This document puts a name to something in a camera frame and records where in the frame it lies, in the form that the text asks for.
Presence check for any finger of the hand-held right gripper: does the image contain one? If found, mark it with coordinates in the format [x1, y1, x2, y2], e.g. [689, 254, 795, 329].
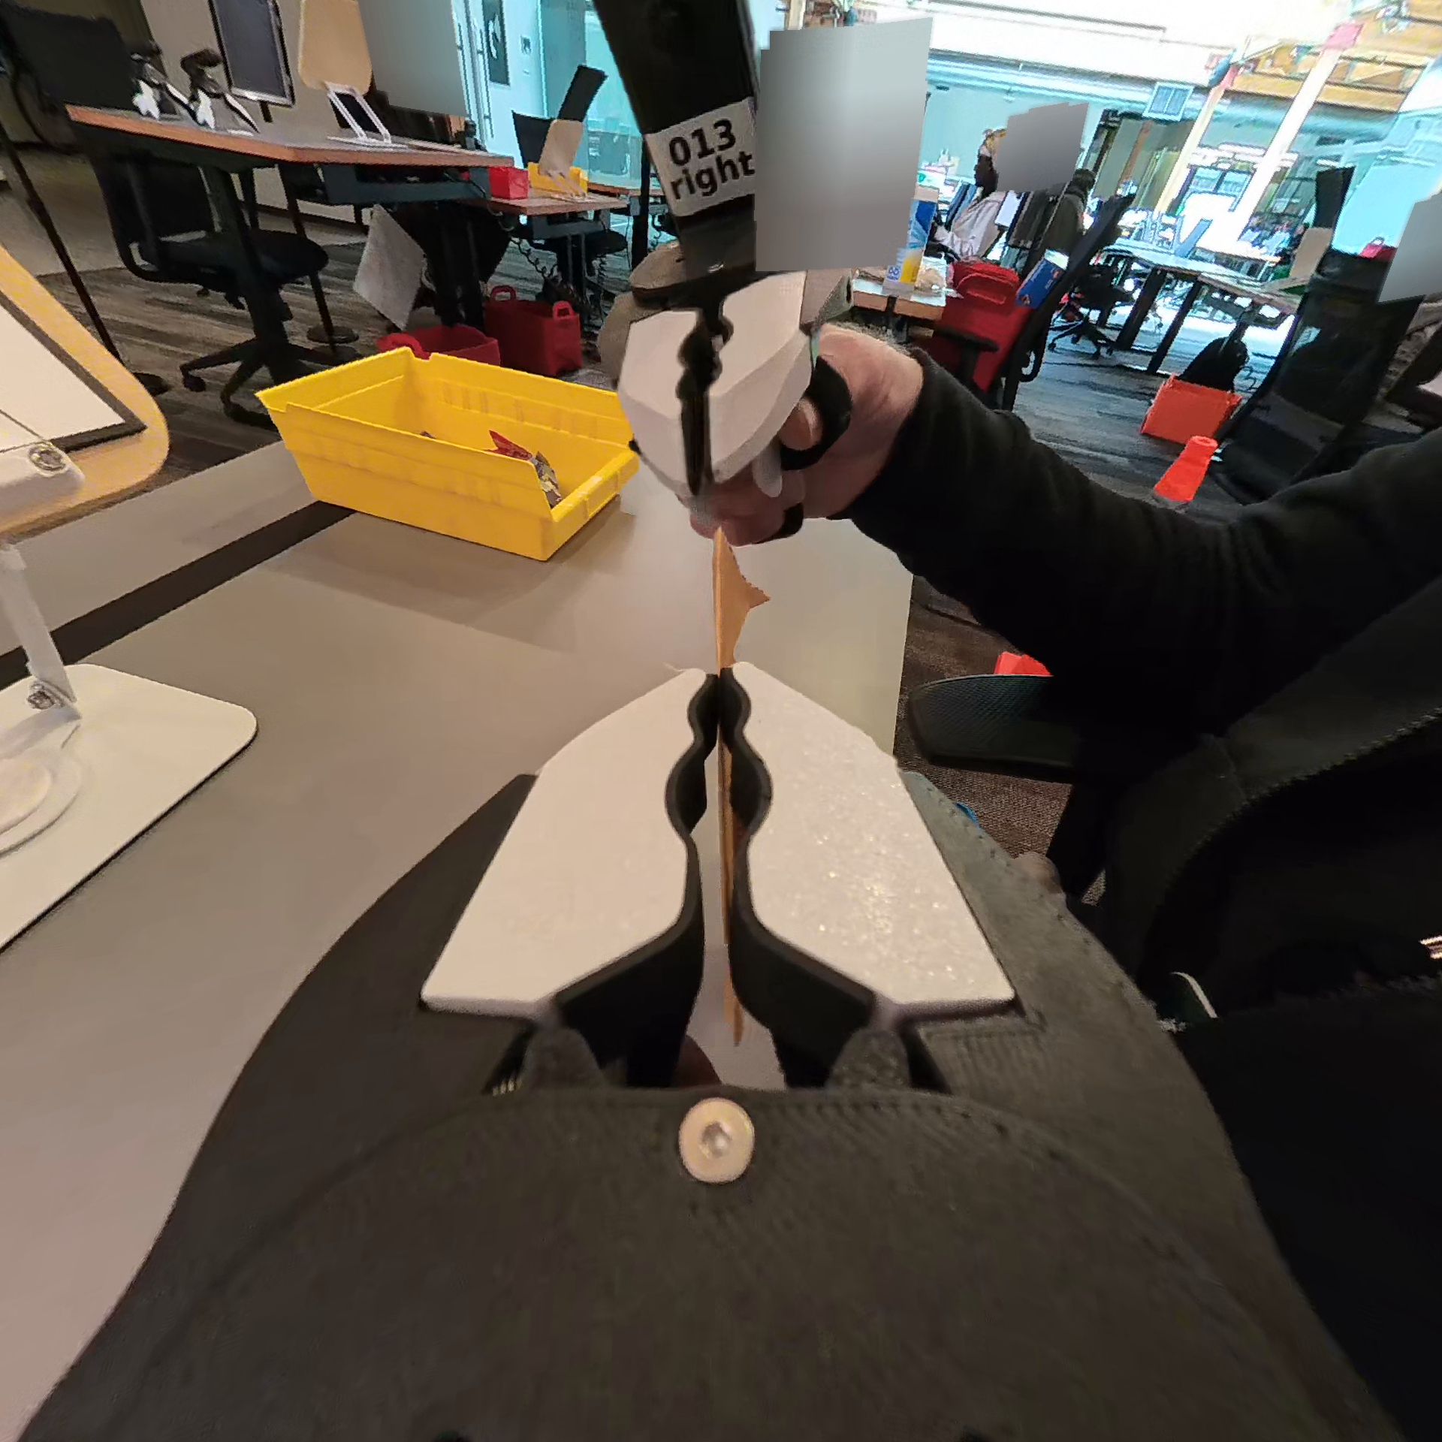
[706, 274, 816, 488]
[617, 307, 710, 500]

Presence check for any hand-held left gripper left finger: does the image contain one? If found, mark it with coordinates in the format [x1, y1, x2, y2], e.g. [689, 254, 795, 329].
[420, 666, 723, 1088]

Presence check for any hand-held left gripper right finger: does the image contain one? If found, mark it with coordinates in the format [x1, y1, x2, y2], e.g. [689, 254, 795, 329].
[720, 661, 1018, 1088]

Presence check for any brown origami paper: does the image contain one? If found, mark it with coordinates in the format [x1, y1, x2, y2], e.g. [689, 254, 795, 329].
[708, 528, 775, 1043]

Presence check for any yellow plastic bin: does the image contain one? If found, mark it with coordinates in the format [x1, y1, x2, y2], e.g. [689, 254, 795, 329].
[258, 348, 643, 562]

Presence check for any person's right forearm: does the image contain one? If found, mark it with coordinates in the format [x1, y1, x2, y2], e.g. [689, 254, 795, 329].
[840, 349, 1442, 745]

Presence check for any person's right hand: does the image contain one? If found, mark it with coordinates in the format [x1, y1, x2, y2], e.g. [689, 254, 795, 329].
[687, 327, 929, 550]

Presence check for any red plastic bin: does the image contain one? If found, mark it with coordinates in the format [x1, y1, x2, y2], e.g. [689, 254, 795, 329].
[485, 284, 586, 379]
[376, 324, 502, 367]

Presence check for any black chair armrest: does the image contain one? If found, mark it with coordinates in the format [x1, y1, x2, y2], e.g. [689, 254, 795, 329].
[908, 671, 1081, 776]

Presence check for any red office chair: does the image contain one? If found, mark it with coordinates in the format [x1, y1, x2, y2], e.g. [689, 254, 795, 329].
[934, 259, 1040, 396]

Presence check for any white paper board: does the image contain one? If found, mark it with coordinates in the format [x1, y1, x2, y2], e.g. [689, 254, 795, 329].
[355, 206, 431, 331]

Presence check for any white document stand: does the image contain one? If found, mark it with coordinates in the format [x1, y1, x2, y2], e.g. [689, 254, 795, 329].
[324, 81, 395, 146]
[0, 411, 259, 951]

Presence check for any wooden top office desk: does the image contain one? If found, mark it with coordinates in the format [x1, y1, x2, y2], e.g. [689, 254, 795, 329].
[1098, 242, 1309, 375]
[66, 105, 518, 339]

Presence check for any computer monitor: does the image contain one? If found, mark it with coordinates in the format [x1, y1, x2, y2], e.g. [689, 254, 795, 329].
[208, 0, 299, 108]

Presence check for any wooden document board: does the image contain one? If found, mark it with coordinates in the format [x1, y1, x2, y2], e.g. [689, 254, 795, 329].
[0, 242, 174, 538]

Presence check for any black mesh office chair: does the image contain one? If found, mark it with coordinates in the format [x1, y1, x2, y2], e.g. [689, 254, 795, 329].
[1217, 248, 1431, 509]

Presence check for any printed instruction sheet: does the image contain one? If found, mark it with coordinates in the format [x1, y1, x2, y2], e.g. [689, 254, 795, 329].
[0, 295, 129, 447]

